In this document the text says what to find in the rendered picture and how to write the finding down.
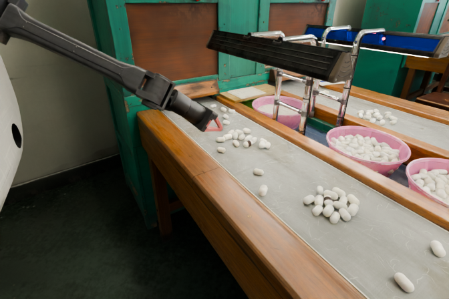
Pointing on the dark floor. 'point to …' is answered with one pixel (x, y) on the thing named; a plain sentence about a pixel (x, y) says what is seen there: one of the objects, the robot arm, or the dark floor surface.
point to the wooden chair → (439, 100)
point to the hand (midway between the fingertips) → (219, 128)
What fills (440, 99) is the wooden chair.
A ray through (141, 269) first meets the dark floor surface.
